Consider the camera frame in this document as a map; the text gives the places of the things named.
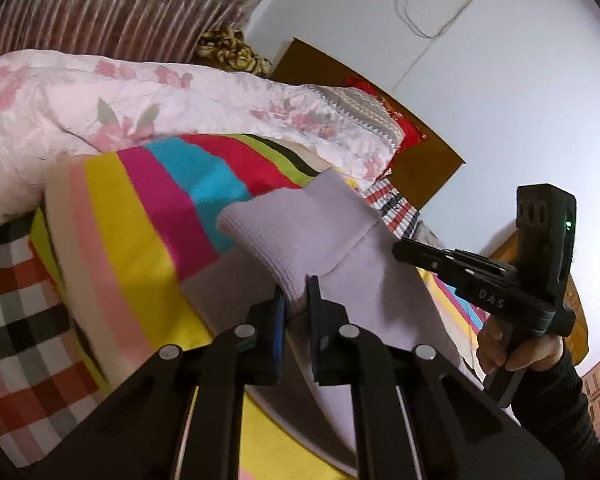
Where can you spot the person's right hand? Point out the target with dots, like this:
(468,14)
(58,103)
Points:
(535,352)

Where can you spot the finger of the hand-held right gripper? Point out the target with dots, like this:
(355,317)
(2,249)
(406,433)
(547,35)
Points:
(430,260)

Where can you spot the grey zigzag patterned pillow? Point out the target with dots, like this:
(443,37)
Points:
(360,110)

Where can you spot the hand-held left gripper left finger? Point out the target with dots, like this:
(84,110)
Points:
(280,316)

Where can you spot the plain brown wooden headboard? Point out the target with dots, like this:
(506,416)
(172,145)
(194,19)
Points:
(430,175)

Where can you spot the lavender pants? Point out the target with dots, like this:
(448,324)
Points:
(330,230)

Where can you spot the colourful striped bed sheet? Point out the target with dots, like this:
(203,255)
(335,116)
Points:
(130,240)

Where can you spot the striped floral curtain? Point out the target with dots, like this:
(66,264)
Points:
(105,5)

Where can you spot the pink floral quilt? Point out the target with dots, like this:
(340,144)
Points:
(80,100)

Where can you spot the red white plaid sheet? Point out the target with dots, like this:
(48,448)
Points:
(15,320)

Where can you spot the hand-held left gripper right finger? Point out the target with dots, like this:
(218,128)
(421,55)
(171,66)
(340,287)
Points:
(314,310)

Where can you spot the leopard print blanket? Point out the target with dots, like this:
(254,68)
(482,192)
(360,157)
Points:
(230,52)

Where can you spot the red patterned pillow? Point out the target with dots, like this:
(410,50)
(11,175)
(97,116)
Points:
(411,135)

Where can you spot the grey white crumpled cloth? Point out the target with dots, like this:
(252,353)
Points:
(422,232)

